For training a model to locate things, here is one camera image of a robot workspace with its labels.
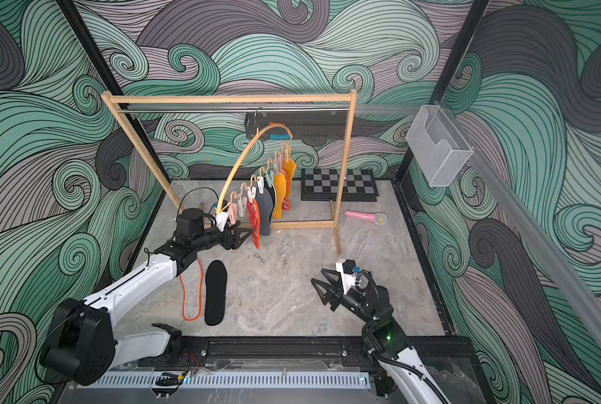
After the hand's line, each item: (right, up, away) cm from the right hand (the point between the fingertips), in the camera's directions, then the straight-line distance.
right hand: (320, 275), depth 75 cm
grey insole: (-17, +20, +4) cm, 26 cm away
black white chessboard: (+5, +30, +39) cm, 50 cm away
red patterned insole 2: (-11, +22, +24) cm, 34 cm away
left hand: (-24, +15, +6) cm, 29 cm away
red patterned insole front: (-44, -7, +11) cm, 46 cm away
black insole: (-36, -7, +13) cm, 39 cm away
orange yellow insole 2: (-13, +27, +12) cm, 32 cm away
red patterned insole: (-21, +16, +5) cm, 26 cm away
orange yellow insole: (-10, +35, +15) cm, 39 cm away
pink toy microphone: (+27, +16, +26) cm, 41 cm away
